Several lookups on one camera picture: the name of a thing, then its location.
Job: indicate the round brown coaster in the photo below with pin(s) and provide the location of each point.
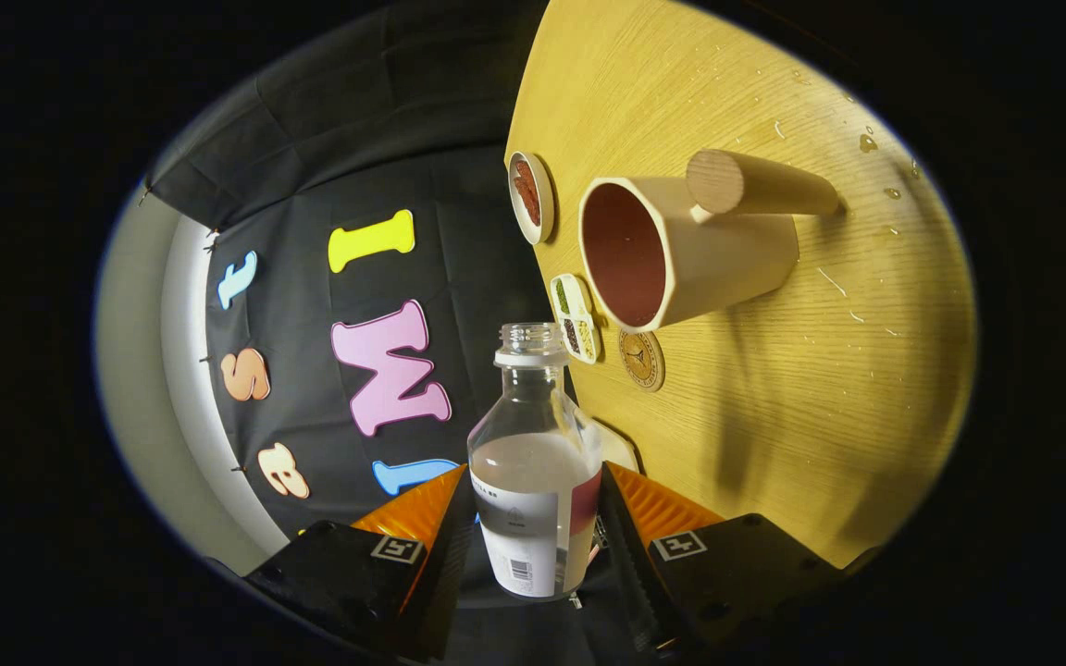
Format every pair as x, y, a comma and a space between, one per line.
641, 360

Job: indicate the white round plate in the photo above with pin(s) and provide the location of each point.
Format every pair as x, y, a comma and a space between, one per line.
547, 199

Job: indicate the clear juice bottle white label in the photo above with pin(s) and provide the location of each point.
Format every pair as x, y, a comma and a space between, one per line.
533, 499

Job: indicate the black backdrop cloth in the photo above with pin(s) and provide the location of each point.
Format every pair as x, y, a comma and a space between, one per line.
311, 166

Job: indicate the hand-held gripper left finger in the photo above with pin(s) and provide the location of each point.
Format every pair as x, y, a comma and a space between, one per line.
445, 592

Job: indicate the red sausage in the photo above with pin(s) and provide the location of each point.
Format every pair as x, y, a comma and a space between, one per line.
532, 208
524, 180

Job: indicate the wooden table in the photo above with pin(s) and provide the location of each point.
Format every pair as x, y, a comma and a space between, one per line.
820, 388

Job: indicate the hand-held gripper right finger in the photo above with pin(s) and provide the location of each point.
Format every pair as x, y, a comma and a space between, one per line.
630, 564

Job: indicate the white divided dish with seeds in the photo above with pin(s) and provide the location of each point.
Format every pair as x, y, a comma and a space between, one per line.
575, 319

